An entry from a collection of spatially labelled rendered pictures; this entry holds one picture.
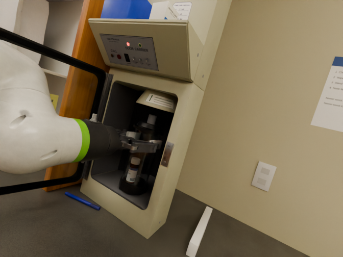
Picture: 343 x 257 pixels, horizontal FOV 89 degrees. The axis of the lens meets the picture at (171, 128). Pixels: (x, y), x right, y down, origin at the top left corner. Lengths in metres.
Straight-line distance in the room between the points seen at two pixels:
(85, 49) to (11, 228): 0.53
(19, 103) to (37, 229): 0.36
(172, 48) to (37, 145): 0.33
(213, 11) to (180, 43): 0.15
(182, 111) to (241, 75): 0.50
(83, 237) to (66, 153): 0.28
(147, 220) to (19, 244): 0.30
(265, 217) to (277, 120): 0.43
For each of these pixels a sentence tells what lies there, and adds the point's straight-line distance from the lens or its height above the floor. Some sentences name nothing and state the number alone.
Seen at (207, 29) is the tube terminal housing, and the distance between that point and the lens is 0.53.
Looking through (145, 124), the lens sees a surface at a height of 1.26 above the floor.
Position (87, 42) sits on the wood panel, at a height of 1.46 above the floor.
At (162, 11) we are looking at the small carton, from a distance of 0.51.
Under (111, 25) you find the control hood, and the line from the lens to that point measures 0.56.
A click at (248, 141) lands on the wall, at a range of 0.87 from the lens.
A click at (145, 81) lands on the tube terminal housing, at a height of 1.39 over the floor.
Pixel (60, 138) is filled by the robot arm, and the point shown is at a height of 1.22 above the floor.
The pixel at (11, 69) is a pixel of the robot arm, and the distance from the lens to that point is 0.39.
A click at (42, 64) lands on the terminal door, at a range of 0.57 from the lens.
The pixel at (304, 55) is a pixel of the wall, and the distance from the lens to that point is 0.95.
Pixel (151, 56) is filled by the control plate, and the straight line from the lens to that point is 0.50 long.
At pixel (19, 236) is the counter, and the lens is 0.60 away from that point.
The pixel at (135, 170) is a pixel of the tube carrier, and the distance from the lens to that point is 0.60.
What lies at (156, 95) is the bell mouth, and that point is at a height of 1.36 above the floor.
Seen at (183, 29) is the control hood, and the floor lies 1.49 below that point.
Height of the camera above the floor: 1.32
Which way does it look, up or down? 5 degrees down
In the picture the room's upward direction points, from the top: 16 degrees clockwise
